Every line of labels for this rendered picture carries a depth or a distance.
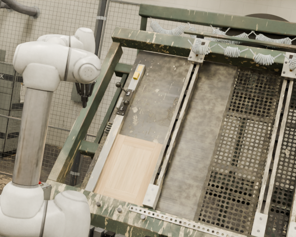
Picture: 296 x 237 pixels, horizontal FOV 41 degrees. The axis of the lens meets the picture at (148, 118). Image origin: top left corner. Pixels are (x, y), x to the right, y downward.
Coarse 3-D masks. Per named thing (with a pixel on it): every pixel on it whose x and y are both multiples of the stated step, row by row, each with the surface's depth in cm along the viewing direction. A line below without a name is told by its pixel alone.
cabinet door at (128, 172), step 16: (128, 144) 245; (144, 144) 243; (160, 144) 242; (112, 160) 241; (128, 160) 240; (144, 160) 238; (112, 176) 236; (128, 176) 234; (144, 176) 233; (96, 192) 232; (112, 192) 230; (128, 192) 229; (144, 192) 228
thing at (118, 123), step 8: (136, 80) 267; (128, 88) 264; (136, 88) 266; (120, 120) 252; (112, 128) 250; (120, 128) 253; (112, 136) 247; (104, 144) 245; (112, 144) 245; (104, 152) 242; (104, 160) 240; (96, 168) 238; (96, 176) 235; (88, 184) 233; (96, 184) 234
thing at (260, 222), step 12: (288, 60) 248; (288, 72) 244; (288, 84) 244; (288, 96) 239; (276, 120) 232; (276, 132) 229; (276, 144) 228; (276, 156) 221; (276, 168) 217; (264, 180) 215; (264, 192) 212; (264, 204) 212; (264, 216) 205; (252, 228) 203; (264, 228) 202
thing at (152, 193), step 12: (192, 60) 260; (192, 72) 261; (192, 84) 254; (180, 96) 251; (180, 108) 251; (180, 120) 242; (168, 132) 239; (168, 144) 236; (168, 156) 231; (156, 168) 228; (156, 180) 228; (156, 192) 221; (144, 204) 218
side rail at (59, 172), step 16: (112, 48) 284; (112, 64) 280; (96, 80) 271; (96, 96) 266; (80, 112) 259; (80, 128) 253; (64, 144) 248; (64, 160) 243; (48, 176) 239; (64, 176) 246
